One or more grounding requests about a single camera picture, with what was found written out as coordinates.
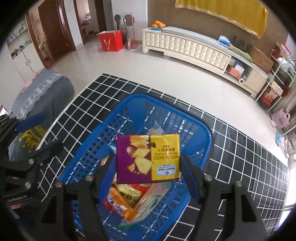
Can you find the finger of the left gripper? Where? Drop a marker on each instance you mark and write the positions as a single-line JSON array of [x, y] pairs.
[[45, 154], [29, 123]]

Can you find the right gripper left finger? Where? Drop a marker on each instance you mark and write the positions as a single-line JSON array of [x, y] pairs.
[[69, 205]]

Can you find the large red yellow chip bag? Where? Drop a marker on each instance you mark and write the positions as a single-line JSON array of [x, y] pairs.
[[132, 193]]

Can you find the purple yellow cracker packet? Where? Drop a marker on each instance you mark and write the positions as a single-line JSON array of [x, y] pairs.
[[145, 159]]

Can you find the clear green-tipped cracker stick pack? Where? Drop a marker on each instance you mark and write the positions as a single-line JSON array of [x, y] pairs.
[[148, 202]]

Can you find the orange snack bar wrapper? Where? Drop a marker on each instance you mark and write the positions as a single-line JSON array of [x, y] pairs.
[[119, 205]]

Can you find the black white grid tablecloth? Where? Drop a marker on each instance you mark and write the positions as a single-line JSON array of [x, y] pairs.
[[111, 105]]

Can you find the blue plastic basket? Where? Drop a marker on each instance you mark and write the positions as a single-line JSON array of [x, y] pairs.
[[140, 114]]

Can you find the brown wooden door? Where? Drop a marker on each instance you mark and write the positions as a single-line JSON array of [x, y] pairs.
[[49, 31]]

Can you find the red paper bag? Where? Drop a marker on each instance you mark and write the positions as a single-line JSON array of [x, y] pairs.
[[111, 41]]

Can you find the pink gift bag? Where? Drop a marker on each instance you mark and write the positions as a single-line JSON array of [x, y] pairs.
[[281, 118]]

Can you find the paper towel roll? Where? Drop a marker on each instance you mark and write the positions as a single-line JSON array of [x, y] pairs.
[[241, 80]]

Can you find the orange box in cabinet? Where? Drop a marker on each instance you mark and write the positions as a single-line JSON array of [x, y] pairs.
[[232, 71]]

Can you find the white metal shelf rack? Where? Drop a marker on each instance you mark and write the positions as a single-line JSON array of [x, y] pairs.
[[280, 78]]

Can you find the oranges on blue plate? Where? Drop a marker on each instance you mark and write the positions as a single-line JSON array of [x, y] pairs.
[[158, 25]]

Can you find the cardboard box on cabinet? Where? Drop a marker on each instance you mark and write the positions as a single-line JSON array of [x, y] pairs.
[[260, 59]]

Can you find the green folded cloth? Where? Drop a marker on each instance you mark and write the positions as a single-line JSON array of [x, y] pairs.
[[240, 52]]

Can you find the white tufted tv cabinet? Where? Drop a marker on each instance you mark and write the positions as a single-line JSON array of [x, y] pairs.
[[204, 52]]

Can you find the blue tissue pack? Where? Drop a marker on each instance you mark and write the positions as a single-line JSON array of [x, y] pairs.
[[224, 41]]

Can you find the yellow hanging cloth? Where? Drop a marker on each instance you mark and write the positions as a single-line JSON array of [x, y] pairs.
[[251, 16]]

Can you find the white wall shelf cabinet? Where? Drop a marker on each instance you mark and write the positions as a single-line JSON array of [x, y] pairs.
[[23, 51]]

